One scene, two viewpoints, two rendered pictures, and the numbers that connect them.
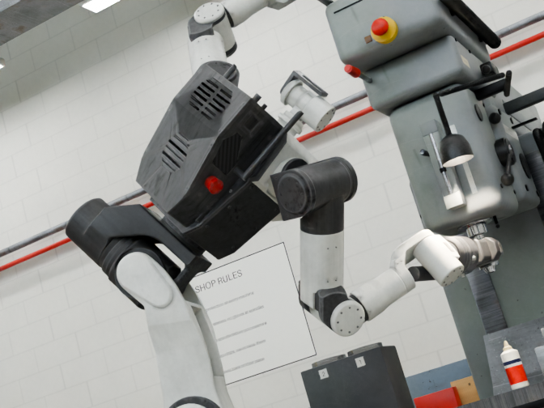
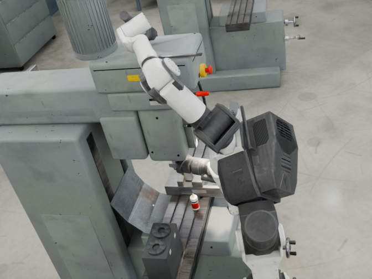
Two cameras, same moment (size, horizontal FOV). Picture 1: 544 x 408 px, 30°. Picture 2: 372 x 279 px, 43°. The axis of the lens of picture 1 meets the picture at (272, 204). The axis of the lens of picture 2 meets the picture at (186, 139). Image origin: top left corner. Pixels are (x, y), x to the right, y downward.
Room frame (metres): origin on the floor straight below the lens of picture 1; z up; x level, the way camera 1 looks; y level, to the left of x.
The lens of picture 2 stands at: (2.41, 1.50, 2.71)
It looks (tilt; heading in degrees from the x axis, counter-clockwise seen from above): 35 degrees down; 267
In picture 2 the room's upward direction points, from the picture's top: 13 degrees counter-clockwise
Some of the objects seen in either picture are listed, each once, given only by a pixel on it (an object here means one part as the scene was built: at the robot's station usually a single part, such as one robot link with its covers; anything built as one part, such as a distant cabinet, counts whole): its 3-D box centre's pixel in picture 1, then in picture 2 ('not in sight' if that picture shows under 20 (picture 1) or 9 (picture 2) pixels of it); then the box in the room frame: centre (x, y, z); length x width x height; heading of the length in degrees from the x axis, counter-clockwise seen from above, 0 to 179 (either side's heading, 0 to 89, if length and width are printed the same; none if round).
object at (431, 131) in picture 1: (443, 164); (189, 128); (2.28, -0.40, 1.45); 0.04 x 0.04 x 0.21; 67
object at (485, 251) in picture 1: (465, 256); (192, 165); (2.31, -0.39, 1.23); 0.13 x 0.12 x 0.10; 52
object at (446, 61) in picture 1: (431, 86); (149, 88); (2.42, -0.47, 1.68); 0.34 x 0.24 x 0.10; 157
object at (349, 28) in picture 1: (411, 36); (149, 63); (2.40, -0.45, 1.81); 0.47 x 0.26 x 0.16; 157
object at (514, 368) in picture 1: (512, 364); (194, 200); (2.34, -0.42, 0.97); 0.04 x 0.04 x 0.11
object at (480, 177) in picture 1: (453, 161); (166, 124); (2.39, -0.45, 1.47); 0.21 x 0.19 x 0.32; 67
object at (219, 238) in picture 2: not in sight; (191, 223); (2.38, -0.45, 0.78); 0.50 x 0.35 x 0.12; 157
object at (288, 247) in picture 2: not in sight; (281, 247); (1.92, -0.25, 0.62); 0.16 x 0.12 x 0.12; 157
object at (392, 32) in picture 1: (384, 30); (203, 70); (2.17, -0.36, 1.76); 0.06 x 0.02 x 0.06; 67
